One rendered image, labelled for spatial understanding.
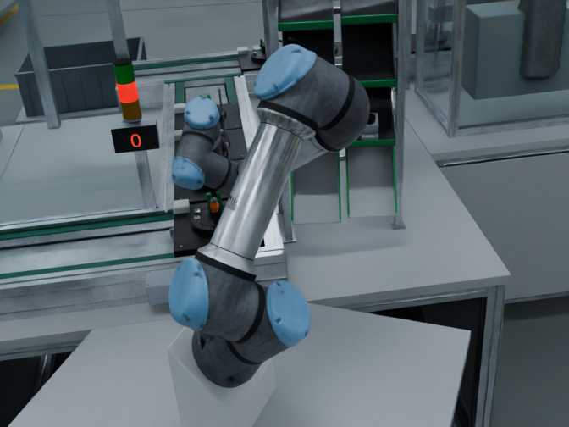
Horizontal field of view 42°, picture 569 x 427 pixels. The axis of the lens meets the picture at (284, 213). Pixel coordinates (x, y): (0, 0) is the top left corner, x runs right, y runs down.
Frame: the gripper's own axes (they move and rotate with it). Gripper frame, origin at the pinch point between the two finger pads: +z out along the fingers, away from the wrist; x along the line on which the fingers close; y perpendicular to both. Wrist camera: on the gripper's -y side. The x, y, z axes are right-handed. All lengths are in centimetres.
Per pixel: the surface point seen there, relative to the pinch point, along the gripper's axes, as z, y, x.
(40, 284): 3, 27, -46
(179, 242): 8.4, 18.6, -10.6
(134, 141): 2.4, -9.6, -19.5
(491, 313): 15, 47, 71
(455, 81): 44, -38, 87
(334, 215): 4.7, 17.5, 31.4
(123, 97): -6.8, -18.2, -20.3
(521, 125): 59, -25, 113
